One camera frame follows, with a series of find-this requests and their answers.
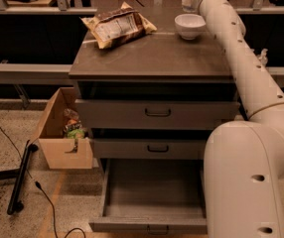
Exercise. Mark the clear plastic water bottle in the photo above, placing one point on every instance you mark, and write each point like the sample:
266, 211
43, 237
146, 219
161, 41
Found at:
189, 6

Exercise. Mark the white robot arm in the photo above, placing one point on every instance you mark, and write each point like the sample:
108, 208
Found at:
244, 160

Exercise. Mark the white ceramic bowl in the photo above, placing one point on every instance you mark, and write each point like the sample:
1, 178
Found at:
189, 26

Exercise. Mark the right clear pump bottle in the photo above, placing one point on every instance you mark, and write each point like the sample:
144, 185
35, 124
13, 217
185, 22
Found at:
263, 57

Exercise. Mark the brown snack bag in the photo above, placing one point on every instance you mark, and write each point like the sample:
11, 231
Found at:
117, 27

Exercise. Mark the grey drawer cabinet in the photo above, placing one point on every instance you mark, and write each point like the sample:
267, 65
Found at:
158, 67

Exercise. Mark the top grey drawer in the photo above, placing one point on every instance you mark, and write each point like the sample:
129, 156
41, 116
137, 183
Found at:
160, 115

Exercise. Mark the green snack packet in box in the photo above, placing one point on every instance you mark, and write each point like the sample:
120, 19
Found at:
73, 128

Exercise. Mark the middle grey drawer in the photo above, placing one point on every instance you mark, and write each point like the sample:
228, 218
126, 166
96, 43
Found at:
148, 149

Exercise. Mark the cardboard box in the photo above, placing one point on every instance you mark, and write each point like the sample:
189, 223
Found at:
57, 149

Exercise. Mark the bottom open grey drawer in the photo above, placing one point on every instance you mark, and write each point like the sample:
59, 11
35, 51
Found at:
155, 197

